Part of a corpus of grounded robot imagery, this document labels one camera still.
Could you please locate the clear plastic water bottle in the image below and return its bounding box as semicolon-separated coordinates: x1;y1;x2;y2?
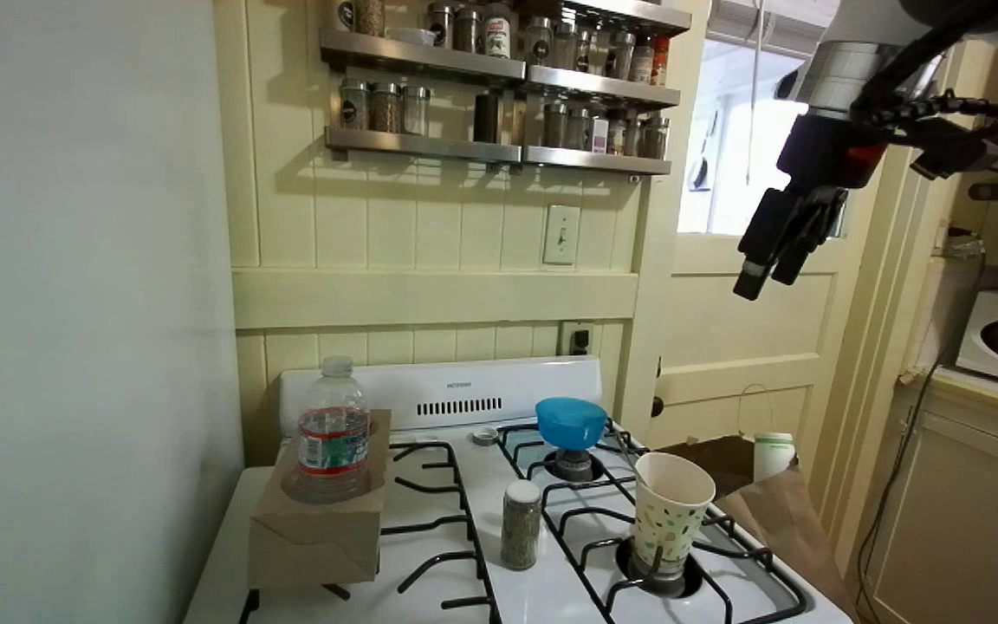
292;352;377;503

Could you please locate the white light switch plate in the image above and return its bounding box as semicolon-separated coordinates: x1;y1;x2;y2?
541;200;581;270

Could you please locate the long metal spice shelf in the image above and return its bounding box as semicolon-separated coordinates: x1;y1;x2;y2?
322;121;674;181

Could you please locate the blue plastic bowl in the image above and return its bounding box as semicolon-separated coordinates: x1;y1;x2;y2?
533;394;609;459

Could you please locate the white gas stove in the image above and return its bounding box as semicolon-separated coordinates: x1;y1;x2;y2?
181;352;854;624

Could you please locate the cream panel door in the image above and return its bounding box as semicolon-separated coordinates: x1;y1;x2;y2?
634;0;911;459

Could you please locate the dark spice jar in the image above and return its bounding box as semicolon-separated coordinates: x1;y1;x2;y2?
609;105;641;158
606;23;641;82
522;9;559;65
566;99;596;151
553;8;581;68
450;5;482;57
637;106;672;163
426;0;456;48
541;95;572;148

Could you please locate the cream counter cabinet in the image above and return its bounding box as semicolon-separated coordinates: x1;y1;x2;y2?
851;365;998;624

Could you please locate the small glass spice jar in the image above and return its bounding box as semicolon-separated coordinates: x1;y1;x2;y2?
497;480;548;572

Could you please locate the short metal shelf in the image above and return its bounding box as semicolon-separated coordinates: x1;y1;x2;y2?
566;0;696;33

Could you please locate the white label spice jar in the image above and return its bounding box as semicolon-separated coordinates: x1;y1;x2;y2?
477;5;520;62

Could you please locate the black burner cap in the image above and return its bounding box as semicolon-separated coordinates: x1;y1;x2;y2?
613;535;708;600
541;448;606;485

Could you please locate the dotted paper coffee cup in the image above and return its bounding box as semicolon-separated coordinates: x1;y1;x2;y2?
631;451;719;590

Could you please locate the small white container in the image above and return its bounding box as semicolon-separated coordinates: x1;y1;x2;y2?
748;429;799;485

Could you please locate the black power cord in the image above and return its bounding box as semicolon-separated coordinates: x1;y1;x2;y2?
850;365;942;624

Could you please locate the red spice jar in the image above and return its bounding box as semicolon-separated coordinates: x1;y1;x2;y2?
646;30;674;85

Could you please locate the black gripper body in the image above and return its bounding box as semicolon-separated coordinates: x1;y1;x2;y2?
777;111;889;193

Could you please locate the brown cardboard box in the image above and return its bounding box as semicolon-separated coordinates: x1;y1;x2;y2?
246;404;396;590

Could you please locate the black spice jar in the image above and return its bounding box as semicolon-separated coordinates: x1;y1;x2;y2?
472;85;505;144

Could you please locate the black narrow stove grate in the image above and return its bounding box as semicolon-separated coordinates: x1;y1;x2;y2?
235;438;505;624

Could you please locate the wide brown spice jar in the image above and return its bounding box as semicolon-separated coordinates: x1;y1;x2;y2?
331;0;389;38

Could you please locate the black wide stove grate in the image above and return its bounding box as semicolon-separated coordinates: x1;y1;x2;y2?
490;418;815;624

